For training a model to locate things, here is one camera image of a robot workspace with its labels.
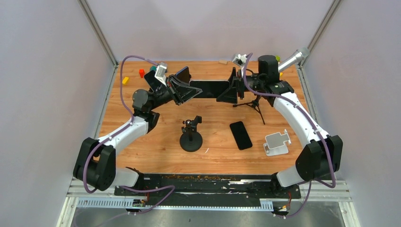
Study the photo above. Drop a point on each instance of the black phone silver frame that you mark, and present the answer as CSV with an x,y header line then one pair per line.
x,y
210,88

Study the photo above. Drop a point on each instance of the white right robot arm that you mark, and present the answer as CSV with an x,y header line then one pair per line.
x,y
309,133

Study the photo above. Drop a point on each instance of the silver aluminium phone stand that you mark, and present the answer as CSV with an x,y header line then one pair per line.
x,y
277,143

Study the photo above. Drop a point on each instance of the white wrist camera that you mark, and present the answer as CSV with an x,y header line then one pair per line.
x,y
239,59
160,73

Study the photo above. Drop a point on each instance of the beige wooden block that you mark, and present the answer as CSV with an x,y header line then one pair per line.
x,y
223,62

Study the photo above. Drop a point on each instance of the black phone dark frame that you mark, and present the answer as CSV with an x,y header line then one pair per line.
x,y
240,135

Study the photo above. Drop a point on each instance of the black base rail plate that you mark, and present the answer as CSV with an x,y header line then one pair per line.
x,y
258,186

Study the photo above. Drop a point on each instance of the black mini tripod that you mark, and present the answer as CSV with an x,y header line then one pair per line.
x,y
255,105

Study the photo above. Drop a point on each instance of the black round-base clamp stand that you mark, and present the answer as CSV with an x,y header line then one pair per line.
x,y
191,140

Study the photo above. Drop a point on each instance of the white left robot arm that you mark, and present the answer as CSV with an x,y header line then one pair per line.
x,y
96,162

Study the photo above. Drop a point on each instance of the yellow block left side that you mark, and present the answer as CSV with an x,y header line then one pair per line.
x,y
125,80

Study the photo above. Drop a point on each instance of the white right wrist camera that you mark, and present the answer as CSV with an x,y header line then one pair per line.
x,y
239,59

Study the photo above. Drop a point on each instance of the red block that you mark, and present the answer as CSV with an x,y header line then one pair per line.
x,y
142,73

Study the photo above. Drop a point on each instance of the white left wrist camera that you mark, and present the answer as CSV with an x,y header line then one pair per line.
x,y
160,73

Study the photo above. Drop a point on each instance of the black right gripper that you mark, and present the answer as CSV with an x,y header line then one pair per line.
x,y
230,95

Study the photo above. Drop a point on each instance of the teal phone black screen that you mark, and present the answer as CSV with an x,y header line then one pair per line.
x,y
153,83

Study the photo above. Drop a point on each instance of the blue phone black screen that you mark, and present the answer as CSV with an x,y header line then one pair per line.
x,y
184,75

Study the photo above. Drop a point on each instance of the silver microphone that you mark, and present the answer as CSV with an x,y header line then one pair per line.
x,y
298,56

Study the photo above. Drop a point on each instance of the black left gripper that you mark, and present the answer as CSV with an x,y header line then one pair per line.
x,y
182,91

